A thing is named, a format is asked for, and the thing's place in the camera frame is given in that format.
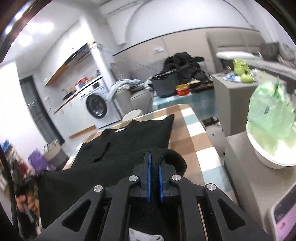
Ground teal tablecloth side table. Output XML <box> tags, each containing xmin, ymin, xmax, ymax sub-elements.
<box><xmin>152</xmin><ymin>89</ymin><xmax>218</xmax><ymax>120</ymax></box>

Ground black knit sweater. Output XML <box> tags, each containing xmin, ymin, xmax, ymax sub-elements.
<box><xmin>38</xmin><ymin>114</ymin><xmax>187</xmax><ymax>228</ymax></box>

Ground grey sofa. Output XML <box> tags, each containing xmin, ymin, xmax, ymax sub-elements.
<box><xmin>114</xmin><ymin>89</ymin><xmax>154</xmax><ymax>115</ymax></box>

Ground white bowl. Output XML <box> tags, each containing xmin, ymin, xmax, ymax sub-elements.
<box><xmin>246</xmin><ymin>122</ymin><xmax>295</xmax><ymax>169</ymax></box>

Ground green plastic bag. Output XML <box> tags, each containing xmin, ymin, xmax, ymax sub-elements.
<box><xmin>247</xmin><ymin>78</ymin><xmax>295</xmax><ymax>139</ymax></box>

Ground checkered plush blanket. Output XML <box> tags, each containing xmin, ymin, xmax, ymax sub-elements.
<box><xmin>62</xmin><ymin>104</ymin><xmax>239</xmax><ymax>204</ymax></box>

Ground black clothes pile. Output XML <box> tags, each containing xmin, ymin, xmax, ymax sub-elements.
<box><xmin>162</xmin><ymin>52</ymin><xmax>209</xmax><ymax>83</ymax></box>

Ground person left hand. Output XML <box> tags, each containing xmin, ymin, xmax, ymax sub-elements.
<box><xmin>16</xmin><ymin>195</ymin><xmax>38</xmax><ymax>213</ymax></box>

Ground red instant noodle bowl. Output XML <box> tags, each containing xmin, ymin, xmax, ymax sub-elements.
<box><xmin>175</xmin><ymin>83</ymin><xmax>190</xmax><ymax>96</ymax></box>

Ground white washing machine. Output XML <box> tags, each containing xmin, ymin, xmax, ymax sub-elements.
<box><xmin>80</xmin><ymin>78</ymin><xmax>121</xmax><ymax>129</ymax></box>

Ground white round stool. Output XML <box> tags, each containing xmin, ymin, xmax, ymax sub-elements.
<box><xmin>122</xmin><ymin>109</ymin><xmax>143</xmax><ymax>122</ymax></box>

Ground white grey clothes on sofa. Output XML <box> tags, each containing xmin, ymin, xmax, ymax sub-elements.
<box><xmin>106</xmin><ymin>79</ymin><xmax>153</xmax><ymax>102</ymax></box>

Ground woven laundry basket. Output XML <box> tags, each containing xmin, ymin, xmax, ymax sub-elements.
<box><xmin>43</xmin><ymin>140</ymin><xmax>69</xmax><ymax>170</ymax></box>

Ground black rice cooker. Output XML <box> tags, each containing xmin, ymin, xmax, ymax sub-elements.
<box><xmin>151</xmin><ymin>69</ymin><xmax>180</xmax><ymax>98</ymax></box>

